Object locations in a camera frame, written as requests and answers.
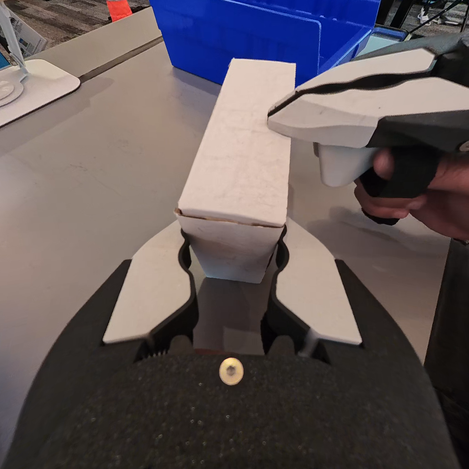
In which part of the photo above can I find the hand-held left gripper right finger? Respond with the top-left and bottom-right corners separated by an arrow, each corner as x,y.
261,216 -> 363,356

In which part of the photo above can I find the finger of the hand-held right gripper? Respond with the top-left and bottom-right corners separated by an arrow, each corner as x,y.
294,47 -> 437,91
267,76 -> 469,149

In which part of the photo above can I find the orange grey striped post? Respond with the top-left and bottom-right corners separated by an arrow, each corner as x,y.
106,0 -> 133,22

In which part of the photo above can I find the white cardboard mailer box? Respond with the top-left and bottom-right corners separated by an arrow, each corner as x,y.
173,58 -> 297,284

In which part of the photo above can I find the blue plastic storage bin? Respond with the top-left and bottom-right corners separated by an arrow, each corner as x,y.
148,0 -> 382,88

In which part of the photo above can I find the printed picture sheet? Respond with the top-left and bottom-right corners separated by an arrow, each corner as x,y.
7,8 -> 49,59

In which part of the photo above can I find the wooden document stand white base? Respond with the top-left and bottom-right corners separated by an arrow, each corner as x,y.
0,5 -> 81,128

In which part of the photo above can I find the person's right hand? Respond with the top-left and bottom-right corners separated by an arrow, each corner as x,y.
353,149 -> 469,239

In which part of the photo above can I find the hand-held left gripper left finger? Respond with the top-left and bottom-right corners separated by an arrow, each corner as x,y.
103,222 -> 200,349

